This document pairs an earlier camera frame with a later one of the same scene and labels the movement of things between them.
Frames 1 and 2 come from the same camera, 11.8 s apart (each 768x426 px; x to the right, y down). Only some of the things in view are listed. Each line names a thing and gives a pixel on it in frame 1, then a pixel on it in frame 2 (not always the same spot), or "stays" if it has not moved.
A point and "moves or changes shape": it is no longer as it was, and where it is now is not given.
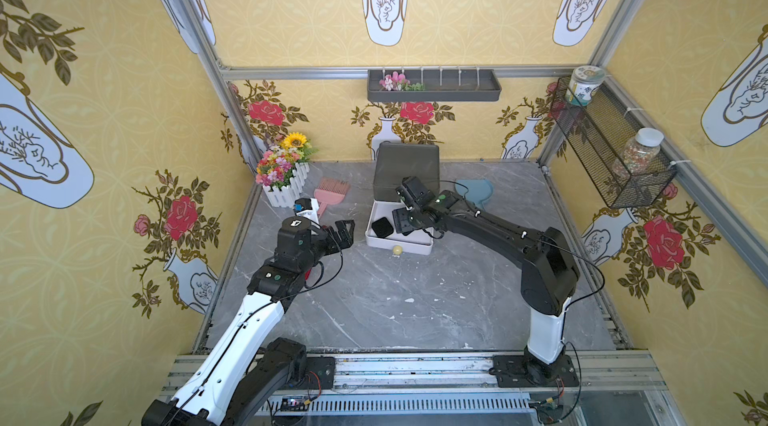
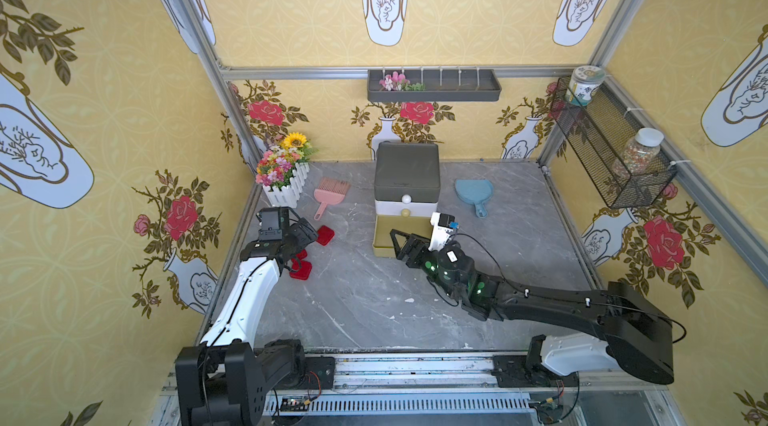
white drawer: (419, 241) moves or changes shape
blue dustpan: (475, 190) stays
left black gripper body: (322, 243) to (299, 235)
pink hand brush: (330, 191) stays
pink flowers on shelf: (398, 82) stays
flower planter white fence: (283, 169) stays
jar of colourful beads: (640, 152) stays
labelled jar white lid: (584, 79) stays
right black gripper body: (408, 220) to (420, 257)
